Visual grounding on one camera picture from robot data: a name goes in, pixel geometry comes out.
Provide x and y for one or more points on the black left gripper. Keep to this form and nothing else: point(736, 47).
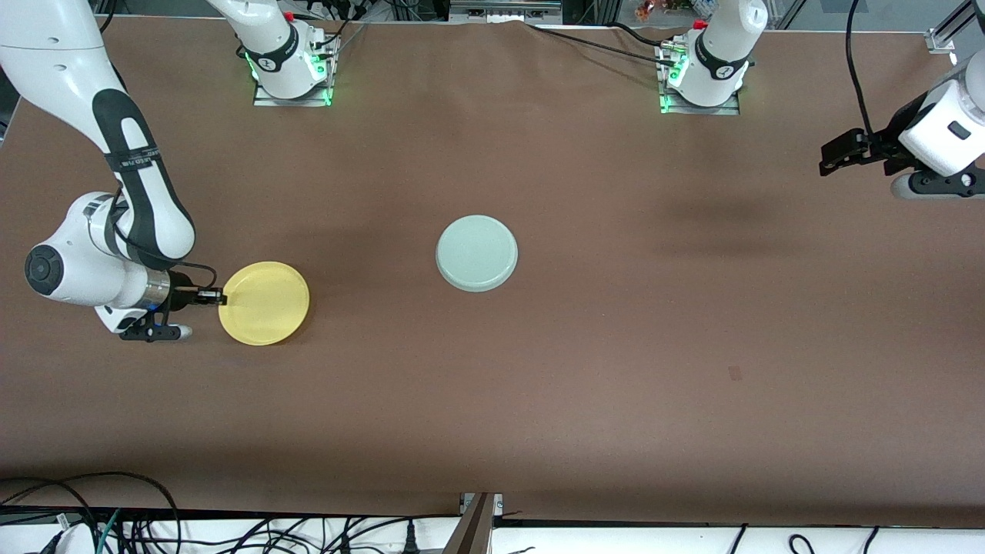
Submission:
point(879, 145)

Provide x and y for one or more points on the black power plug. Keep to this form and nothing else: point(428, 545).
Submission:
point(412, 538)

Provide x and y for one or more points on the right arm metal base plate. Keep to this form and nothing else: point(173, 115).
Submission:
point(265, 98)

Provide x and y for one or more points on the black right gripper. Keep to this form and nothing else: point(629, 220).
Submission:
point(181, 287)

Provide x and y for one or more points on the brown table cover sheet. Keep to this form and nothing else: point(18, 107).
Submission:
point(492, 385)

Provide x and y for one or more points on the pale green plate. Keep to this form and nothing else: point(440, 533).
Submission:
point(477, 254)

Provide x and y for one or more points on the aluminium frame corner profile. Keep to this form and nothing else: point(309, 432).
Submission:
point(943, 40)

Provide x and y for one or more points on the aluminium profile beam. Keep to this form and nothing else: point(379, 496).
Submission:
point(473, 531)

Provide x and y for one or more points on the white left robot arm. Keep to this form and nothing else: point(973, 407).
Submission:
point(719, 61)

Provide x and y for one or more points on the yellow plate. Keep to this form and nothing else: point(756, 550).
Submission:
point(265, 304)

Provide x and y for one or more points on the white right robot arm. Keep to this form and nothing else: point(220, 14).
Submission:
point(54, 46)

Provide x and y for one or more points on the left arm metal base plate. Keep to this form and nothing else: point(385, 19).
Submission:
point(669, 108)

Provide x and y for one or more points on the white side table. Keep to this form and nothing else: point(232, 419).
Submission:
point(616, 542)

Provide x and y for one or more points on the grey metal rail bracket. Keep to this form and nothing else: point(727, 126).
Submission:
point(504, 9)

